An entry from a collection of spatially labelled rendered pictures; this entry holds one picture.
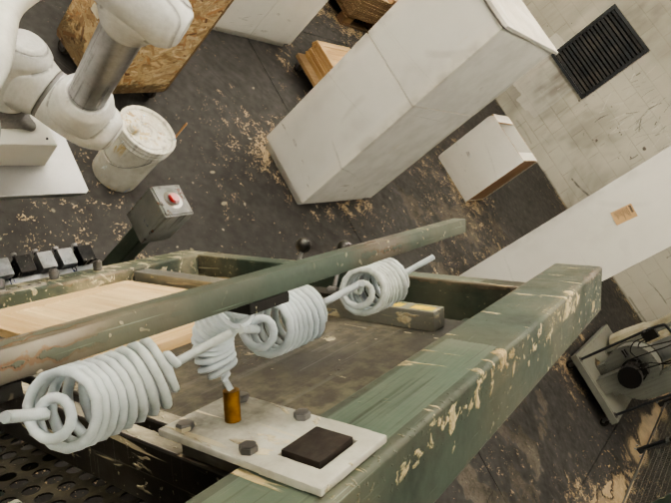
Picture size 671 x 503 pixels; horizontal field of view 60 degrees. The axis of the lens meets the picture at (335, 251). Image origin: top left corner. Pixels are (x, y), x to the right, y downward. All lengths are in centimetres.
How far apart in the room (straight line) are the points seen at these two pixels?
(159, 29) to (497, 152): 504
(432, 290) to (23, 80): 122
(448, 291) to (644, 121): 776
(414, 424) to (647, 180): 408
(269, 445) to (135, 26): 100
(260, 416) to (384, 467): 13
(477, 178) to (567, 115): 333
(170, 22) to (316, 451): 101
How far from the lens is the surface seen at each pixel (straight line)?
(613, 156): 909
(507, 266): 487
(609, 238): 464
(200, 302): 43
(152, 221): 198
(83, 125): 179
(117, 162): 306
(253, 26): 496
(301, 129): 396
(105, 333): 39
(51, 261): 187
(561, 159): 925
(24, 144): 197
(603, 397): 616
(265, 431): 56
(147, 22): 133
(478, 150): 618
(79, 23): 352
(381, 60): 364
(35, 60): 183
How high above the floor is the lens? 227
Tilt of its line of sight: 34 degrees down
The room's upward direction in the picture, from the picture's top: 53 degrees clockwise
